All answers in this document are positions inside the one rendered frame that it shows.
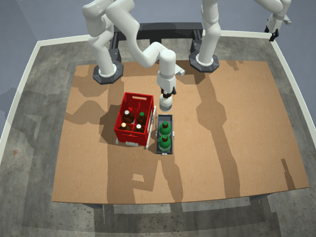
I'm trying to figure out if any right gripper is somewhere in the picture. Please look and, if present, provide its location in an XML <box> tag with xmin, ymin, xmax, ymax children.
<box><xmin>156</xmin><ymin>71</ymin><xmax>176</xmax><ymax>98</ymax></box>

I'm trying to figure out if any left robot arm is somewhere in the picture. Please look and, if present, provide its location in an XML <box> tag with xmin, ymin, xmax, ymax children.
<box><xmin>195</xmin><ymin>0</ymin><xmax>292</xmax><ymax>66</ymax></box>

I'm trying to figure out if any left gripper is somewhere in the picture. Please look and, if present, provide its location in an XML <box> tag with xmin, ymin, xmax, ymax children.
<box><xmin>264</xmin><ymin>14</ymin><xmax>283</xmax><ymax>42</ymax></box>

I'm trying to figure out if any green bottle with pale green label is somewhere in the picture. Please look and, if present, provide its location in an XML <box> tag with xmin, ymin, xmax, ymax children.
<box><xmin>158</xmin><ymin>134</ymin><xmax>171</xmax><ymax>152</ymax></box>

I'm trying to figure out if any green bottle with white label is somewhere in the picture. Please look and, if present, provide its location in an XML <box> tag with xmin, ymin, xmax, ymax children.
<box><xmin>159</xmin><ymin>121</ymin><xmax>171</xmax><ymax>137</ymax></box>

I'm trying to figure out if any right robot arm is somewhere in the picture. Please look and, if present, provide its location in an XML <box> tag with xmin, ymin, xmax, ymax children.
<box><xmin>82</xmin><ymin>0</ymin><xmax>185</xmax><ymax>79</ymax></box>

